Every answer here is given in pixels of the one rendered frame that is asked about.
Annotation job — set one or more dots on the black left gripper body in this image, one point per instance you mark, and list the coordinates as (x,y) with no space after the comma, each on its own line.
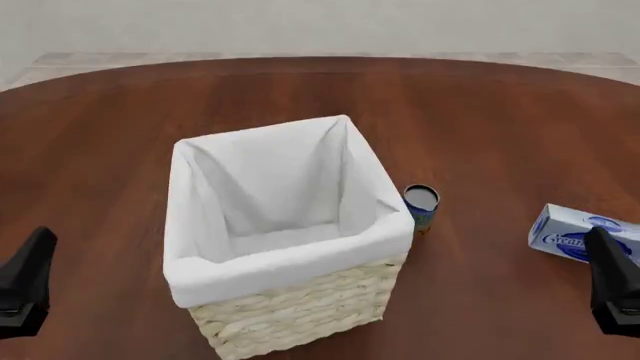
(20,318)

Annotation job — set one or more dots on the pale blue cream cheese box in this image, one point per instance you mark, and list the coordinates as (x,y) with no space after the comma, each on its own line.
(560,232)

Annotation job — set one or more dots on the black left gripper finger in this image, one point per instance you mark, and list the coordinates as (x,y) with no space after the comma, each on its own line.
(27,266)

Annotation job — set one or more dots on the white-lined woven wicker basket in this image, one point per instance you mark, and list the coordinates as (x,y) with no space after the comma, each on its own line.
(280,210)

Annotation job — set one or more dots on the blue printed tin can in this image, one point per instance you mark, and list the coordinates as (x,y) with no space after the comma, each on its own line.
(423,204)

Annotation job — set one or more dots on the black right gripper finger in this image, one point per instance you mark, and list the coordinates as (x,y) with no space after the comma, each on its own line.
(612,270)

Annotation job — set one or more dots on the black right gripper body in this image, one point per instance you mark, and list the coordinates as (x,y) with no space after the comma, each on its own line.
(620,322)

